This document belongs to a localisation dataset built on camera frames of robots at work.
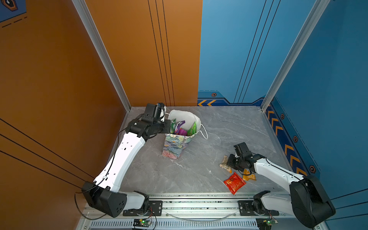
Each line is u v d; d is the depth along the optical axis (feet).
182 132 2.91
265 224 2.32
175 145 2.55
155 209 2.40
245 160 2.17
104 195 1.23
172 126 2.72
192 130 2.81
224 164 2.84
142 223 2.32
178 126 2.81
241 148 2.30
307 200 1.34
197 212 2.38
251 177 2.71
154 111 1.79
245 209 2.37
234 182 2.62
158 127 2.11
